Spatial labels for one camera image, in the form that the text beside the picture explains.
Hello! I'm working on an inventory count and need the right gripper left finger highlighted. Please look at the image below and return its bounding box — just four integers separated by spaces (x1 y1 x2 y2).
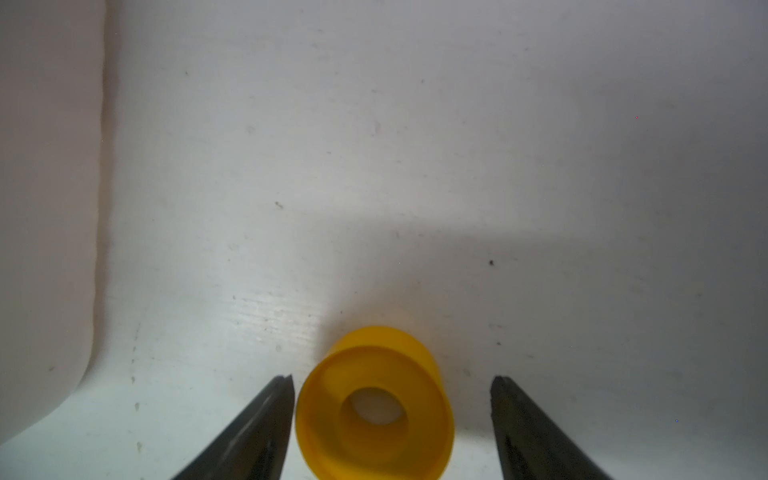
174 375 295 480

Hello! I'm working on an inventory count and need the white plastic storage box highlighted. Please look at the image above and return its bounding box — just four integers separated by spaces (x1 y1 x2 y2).
1 1 106 440

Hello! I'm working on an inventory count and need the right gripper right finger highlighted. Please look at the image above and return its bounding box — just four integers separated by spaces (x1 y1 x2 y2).
490 376 610 480

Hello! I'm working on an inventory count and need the yellow sealing tape roll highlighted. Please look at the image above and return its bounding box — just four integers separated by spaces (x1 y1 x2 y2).
295 326 455 479

